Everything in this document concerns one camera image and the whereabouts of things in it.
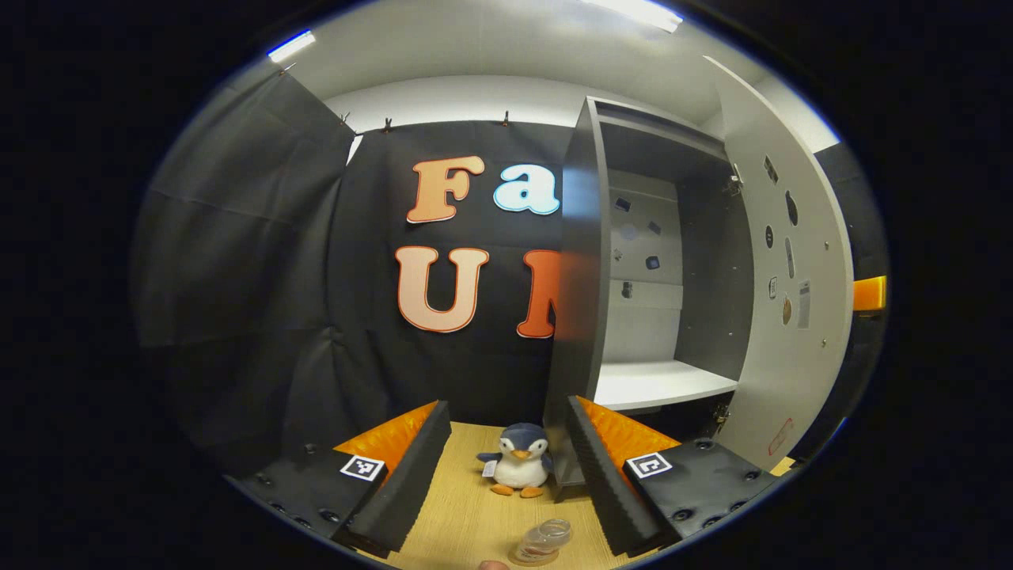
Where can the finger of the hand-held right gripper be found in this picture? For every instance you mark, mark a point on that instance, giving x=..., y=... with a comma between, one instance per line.
x=869, y=294

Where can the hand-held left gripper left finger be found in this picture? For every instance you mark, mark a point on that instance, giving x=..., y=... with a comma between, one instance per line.
x=404, y=483

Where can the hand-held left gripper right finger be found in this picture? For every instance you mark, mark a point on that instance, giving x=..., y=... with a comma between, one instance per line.
x=605, y=483

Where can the clear plastic bottle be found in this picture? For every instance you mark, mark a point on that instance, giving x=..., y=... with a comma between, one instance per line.
x=546, y=536

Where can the round brown coaster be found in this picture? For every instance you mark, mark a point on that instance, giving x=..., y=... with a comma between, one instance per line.
x=524, y=560

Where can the grey cabinet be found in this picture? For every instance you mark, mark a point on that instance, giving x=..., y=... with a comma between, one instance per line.
x=582, y=317

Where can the white cabinet shelf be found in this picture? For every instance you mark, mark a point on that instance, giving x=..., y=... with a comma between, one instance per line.
x=657, y=384

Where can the metal door hinge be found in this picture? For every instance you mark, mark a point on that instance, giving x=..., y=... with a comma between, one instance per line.
x=720, y=414
x=734, y=184

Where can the penguin plush toy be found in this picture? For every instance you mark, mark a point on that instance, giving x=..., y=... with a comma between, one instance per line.
x=518, y=467

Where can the black backdrop cloth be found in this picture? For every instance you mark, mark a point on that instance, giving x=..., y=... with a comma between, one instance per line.
x=253, y=261

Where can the ceiling strip light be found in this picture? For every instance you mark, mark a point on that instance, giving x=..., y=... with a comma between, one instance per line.
x=290, y=46
x=637, y=12

